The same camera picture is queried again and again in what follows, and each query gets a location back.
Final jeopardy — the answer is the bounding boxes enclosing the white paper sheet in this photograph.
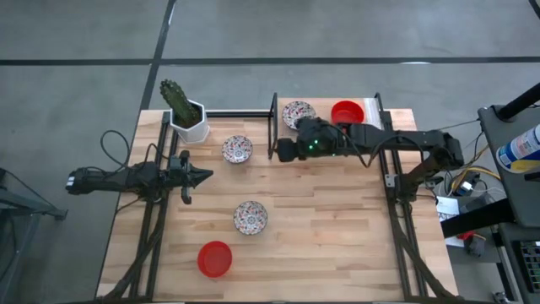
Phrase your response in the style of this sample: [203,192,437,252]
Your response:
[435,195,461,224]

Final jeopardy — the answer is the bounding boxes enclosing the grey equipment cart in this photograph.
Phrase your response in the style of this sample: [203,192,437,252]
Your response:
[477,103,540,229]

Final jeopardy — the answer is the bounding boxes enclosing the black cart cross beam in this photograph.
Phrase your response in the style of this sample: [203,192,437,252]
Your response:
[440,198,516,238]

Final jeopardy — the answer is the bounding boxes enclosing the black metal shelf frame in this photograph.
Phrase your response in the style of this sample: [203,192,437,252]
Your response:
[267,91,392,161]

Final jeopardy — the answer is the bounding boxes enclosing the yellow wire bundle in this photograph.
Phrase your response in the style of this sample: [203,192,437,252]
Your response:
[449,166,503,198]

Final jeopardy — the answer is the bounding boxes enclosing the red plastic mini bowl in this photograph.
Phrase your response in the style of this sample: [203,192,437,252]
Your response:
[197,240,234,279]
[331,100,365,127]

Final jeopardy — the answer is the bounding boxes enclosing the wooden shelf board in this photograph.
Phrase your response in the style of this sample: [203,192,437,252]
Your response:
[276,97,385,144]

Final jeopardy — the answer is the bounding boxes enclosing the white blue yellow canister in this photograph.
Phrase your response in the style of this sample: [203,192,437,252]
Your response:
[495,123,540,174]

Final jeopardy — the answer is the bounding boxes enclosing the black aluminium frame rails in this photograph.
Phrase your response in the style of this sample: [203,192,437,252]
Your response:
[377,120,463,301]
[96,110,181,301]

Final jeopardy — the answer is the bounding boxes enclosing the white hexagonal plant pot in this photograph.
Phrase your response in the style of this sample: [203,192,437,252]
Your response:
[169,99,211,144]

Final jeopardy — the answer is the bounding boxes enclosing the black keypad device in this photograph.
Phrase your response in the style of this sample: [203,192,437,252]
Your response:
[517,239,540,283]

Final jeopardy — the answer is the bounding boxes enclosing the grey metal stand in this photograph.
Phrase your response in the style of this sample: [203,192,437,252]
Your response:
[0,167,68,221]

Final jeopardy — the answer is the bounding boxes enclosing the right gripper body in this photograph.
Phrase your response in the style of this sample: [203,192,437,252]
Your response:
[294,117,351,160]

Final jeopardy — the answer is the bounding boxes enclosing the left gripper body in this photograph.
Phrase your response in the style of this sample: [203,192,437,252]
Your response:
[166,149,197,206]

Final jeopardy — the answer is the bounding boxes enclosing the small red black object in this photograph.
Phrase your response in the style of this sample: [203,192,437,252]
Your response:
[457,230,486,258]

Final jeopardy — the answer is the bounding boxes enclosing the patterned ceramic mini bowl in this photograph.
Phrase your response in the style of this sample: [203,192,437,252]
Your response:
[233,200,269,236]
[221,134,254,165]
[281,100,316,130]

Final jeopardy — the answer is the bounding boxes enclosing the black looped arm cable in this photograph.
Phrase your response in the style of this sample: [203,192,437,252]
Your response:
[332,124,425,169]
[100,129,132,171]

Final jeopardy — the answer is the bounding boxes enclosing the green cactus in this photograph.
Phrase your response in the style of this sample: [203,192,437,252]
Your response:
[159,79,202,128]

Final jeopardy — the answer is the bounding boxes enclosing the black round pole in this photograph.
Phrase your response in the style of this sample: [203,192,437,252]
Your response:
[496,82,540,122]

